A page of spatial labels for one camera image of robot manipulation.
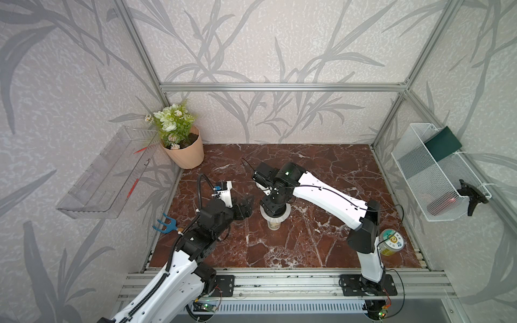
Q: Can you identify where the round leak-proof paper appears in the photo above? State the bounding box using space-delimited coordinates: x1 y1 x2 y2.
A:
260 203 291 223

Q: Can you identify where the paper cup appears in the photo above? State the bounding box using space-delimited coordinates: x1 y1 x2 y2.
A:
267 220 281 231

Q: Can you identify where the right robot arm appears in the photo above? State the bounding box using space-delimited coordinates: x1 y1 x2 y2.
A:
253 162 385 285

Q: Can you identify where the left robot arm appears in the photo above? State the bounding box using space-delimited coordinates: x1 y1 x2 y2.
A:
98 196 254 322

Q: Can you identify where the blue plastic fork clip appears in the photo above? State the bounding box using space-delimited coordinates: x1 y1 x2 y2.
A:
152 213 178 234

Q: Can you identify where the potted white flower plant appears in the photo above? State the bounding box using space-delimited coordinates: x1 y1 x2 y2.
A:
144 100 204 170

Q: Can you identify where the dark green card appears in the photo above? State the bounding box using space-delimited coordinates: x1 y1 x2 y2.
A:
424 127 463 162

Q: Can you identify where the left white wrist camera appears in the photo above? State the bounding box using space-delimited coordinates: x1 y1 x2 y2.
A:
212 181 233 208

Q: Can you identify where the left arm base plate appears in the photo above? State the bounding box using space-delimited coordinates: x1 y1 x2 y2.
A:
209 275 235 297

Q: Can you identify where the aluminium front rail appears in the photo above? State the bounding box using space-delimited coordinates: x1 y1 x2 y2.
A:
116 269 457 301

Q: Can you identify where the clear acrylic wall shelf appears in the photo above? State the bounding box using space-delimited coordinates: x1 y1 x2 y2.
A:
56 126 161 219

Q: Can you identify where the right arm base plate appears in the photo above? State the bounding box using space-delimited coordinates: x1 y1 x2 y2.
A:
339 273 398 296

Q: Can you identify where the white mesh wall basket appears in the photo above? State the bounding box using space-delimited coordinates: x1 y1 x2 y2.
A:
392 123 492 222

